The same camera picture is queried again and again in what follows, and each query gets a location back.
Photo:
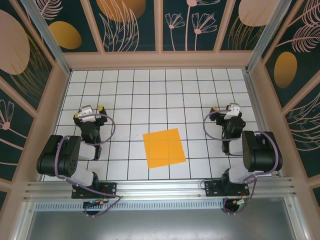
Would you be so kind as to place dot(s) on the orange paper sheet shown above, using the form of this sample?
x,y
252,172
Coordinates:
x,y
165,148

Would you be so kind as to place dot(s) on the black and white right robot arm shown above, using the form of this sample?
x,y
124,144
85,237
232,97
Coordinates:
x,y
262,155

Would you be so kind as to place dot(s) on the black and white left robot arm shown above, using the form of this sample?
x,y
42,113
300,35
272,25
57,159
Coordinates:
x,y
57,155

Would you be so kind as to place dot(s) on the grey metal sheet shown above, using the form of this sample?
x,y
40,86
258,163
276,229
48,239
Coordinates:
x,y
160,225

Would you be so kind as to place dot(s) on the small circuit board with connector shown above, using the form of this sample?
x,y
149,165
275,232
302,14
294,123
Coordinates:
x,y
93,202
240,202

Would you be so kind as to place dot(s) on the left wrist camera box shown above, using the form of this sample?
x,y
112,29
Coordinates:
x,y
86,113

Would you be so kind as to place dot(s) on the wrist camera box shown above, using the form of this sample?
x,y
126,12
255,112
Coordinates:
x,y
86,113
232,111

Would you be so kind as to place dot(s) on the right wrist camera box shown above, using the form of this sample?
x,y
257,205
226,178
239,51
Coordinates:
x,y
232,111

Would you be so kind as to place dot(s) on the aluminium side rail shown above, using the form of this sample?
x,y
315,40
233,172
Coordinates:
x,y
257,112

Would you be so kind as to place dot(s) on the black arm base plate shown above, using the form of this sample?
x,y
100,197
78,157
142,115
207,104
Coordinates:
x,y
212,188
110,190

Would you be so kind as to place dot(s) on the aluminium frame post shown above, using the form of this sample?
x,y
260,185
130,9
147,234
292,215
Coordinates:
x,y
52,47
265,37

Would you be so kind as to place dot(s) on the long aluminium mounting rail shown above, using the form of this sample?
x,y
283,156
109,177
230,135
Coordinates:
x,y
160,187

